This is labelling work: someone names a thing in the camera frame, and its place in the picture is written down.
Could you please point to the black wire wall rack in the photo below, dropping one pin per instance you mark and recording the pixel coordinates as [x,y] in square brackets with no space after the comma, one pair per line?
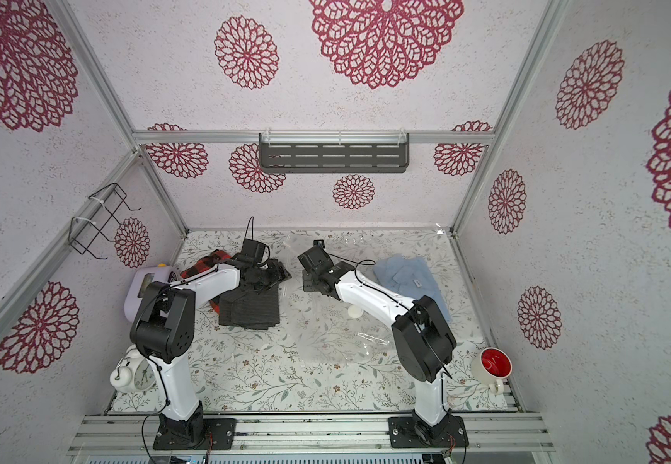
[103,208]

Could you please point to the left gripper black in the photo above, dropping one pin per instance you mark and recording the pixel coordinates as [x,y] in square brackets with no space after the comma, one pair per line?
[279,274]

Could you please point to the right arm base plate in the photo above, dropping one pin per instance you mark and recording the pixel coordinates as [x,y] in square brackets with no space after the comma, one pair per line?
[414,433]

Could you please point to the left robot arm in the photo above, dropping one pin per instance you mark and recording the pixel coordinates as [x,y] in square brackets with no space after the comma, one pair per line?
[164,327]

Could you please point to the light blue shirt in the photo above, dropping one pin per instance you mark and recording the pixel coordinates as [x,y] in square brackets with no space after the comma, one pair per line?
[410,277]

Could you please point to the white mug red inside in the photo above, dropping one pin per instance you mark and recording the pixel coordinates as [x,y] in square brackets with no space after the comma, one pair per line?
[492,367]

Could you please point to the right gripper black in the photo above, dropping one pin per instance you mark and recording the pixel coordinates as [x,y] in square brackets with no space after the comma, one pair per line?
[313,278]

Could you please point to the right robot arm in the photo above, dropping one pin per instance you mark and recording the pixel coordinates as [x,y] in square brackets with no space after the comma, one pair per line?
[421,333]

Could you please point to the clear plastic vacuum bag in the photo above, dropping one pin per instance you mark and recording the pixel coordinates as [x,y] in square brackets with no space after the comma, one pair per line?
[320,325]

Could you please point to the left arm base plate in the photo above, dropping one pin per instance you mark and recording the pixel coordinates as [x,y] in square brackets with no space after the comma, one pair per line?
[214,434]

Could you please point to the dark grey wall shelf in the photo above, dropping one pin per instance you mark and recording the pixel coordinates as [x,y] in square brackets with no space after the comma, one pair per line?
[334,154]

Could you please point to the white vacuum bag valve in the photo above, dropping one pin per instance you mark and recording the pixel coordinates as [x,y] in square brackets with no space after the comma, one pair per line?
[355,312]

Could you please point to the red black plaid shirt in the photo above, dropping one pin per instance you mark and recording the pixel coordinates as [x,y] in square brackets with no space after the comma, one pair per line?
[205,267]

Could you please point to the dark grey shirt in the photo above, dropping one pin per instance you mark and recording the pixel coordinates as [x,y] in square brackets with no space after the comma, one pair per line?
[246,308]

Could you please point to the white analog alarm clock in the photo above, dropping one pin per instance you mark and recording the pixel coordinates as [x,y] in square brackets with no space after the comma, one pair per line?
[133,373]

